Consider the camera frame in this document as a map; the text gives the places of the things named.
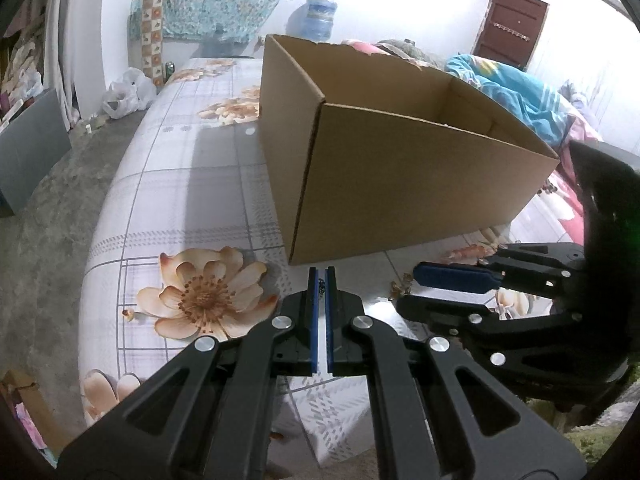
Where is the brown cardboard box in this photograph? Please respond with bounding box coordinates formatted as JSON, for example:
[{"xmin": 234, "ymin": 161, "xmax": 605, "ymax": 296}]
[{"xmin": 257, "ymin": 34, "xmax": 561, "ymax": 267}]

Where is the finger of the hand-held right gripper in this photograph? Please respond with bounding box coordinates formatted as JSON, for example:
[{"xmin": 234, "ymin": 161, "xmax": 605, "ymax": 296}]
[
  {"xmin": 395, "ymin": 294, "xmax": 586, "ymax": 368},
  {"xmin": 412, "ymin": 242, "xmax": 586, "ymax": 301}
]

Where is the floral plaid plastic mat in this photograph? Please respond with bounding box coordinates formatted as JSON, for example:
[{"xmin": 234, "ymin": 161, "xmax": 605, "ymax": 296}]
[{"xmin": 79, "ymin": 56, "xmax": 571, "ymax": 468}]

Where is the blue water jug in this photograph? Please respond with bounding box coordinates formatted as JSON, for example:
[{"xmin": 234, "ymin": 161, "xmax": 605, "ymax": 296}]
[{"xmin": 299, "ymin": 0, "xmax": 337, "ymax": 41}]

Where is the orange checkered cloth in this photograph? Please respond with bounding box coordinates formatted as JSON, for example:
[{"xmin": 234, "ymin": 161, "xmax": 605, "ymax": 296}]
[{"xmin": 140, "ymin": 0, "xmax": 166, "ymax": 78}]

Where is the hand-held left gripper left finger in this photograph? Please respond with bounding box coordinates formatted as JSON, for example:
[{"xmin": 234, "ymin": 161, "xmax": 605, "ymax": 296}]
[{"xmin": 57, "ymin": 266, "xmax": 321, "ymax": 480}]

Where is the green fluffy cloth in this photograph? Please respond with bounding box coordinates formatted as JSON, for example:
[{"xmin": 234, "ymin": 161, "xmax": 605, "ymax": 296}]
[{"xmin": 565, "ymin": 385, "xmax": 631, "ymax": 468}]

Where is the olive patterned pillow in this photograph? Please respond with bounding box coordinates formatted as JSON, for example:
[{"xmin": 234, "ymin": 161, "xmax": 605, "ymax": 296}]
[{"xmin": 375, "ymin": 39, "xmax": 443, "ymax": 68}]

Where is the white plastic bag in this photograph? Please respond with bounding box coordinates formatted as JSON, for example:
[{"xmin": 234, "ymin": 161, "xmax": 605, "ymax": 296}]
[
  {"xmin": 101, "ymin": 66, "xmax": 158, "ymax": 120},
  {"xmin": 5, "ymin": 67, "xmax": 45, "ymax": 106}
]

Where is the cardboard scrap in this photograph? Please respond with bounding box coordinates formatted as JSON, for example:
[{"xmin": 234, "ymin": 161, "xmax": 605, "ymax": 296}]
[{"xmin": 0, "ymin": 369, "xmax": 58, "ymax": 456}]

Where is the brown wooden door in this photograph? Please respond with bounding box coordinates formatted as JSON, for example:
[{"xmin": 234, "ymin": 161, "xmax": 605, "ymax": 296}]
[{"xmin": 472, "ymin": 0, "xmax": 549, "ymax": 72}]

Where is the white curtain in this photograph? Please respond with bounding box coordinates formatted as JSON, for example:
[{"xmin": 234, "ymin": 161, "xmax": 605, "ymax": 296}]
[{"xmin": 42, "ymin": 0, "xmax": 81, "ymax": 126}]

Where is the teal patterned blanket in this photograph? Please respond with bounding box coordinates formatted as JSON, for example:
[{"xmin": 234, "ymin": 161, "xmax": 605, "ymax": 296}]
[{"xmin": 445, "ymin": 54, "xmax": 576, "ymax": 148}]

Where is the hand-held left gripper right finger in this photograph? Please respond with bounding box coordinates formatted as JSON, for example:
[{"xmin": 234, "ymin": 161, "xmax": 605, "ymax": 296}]
[{"xmin": 325, "ymin": 266, "xmax": 588, "ymax": 480}]

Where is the grey panel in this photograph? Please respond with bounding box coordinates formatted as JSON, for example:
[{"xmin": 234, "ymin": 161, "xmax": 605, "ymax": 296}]
[{"xmin": 0, "ymin": 87, "xmax": 72, "ymax": 217}]

